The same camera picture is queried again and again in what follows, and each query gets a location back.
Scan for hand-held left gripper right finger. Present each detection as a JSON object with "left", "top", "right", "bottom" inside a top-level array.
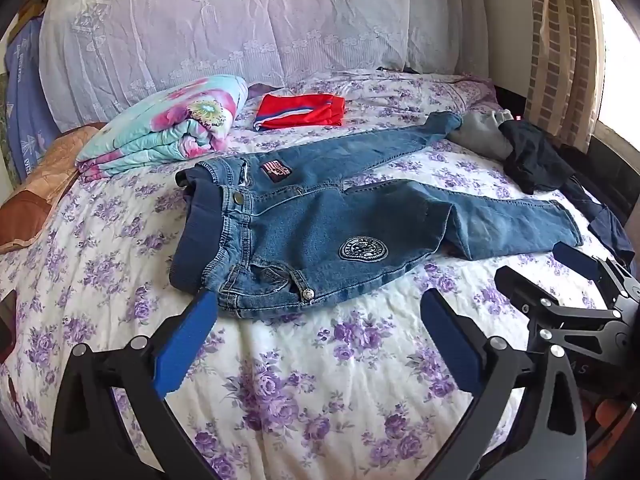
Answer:
[{"left": 421, "top": 287, "right": 588, "bottom": 480}]

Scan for black garment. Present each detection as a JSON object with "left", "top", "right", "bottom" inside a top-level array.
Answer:
[{"left": 499, "top": 120, "right": 576, "bottom": 195}]

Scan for folded red garment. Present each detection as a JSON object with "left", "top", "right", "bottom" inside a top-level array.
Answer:
[{"left": 253, "top": 93, "right": 347, "bottom": 132}]

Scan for dark navy garment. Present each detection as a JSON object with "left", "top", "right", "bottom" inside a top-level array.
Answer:
[{"left": 560, "top": 177, "right": 636, "bottom": 266}]

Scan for purple floral bed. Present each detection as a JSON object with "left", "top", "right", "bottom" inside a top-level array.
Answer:
[{"left": 0, "top": 71, "right": 608, "bottom": 480}]

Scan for beige brick-pattern curtain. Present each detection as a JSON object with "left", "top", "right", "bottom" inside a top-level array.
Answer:
[{"left": 524, "top": 0, "right": 608, "bottom": 153}]

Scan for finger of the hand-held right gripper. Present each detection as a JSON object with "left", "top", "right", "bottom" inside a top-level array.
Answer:
[
  {"left": 494, "top": 265, "right": 626, "bottom": 351},
  {"left": 551, "top": 241, "right": 640, "bottom": 311}
]

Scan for folded floral quilt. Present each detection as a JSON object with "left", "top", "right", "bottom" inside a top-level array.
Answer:
[{"left": 75, "top": 74, "right": 249, "bottom": 183}]

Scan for grey garment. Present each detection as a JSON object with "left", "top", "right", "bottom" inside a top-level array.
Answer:
[{"left": 446, "top": 109, "right": 516, "bottom": 161}]

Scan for blue denim pants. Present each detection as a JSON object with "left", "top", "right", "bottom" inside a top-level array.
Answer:
[{"left": 172, "top": 111, "right": 585, "bottom": 320}]

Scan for wooden headboard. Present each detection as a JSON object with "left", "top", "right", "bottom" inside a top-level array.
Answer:
[{"left": 15, "top": 0, "right": 53, "bottom": 28}]

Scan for window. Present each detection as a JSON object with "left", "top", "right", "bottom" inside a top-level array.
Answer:
[{"left": 595, "top": 0, "right": 640, "bottom": 136}]

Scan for brown quilted cloth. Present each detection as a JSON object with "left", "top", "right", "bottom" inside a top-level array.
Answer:
[{"left": 0, "top": 122, "right": 108, "bottom": 256}]

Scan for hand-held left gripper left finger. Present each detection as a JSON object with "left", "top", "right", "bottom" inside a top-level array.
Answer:
[{"left": 50, "top": 287, "right": 221, "bottom": 480}]

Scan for blue patterned cloth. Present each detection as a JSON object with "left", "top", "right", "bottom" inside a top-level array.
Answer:
[{"left": 4, "top": 15, "right": 61, "bottom": 181}]

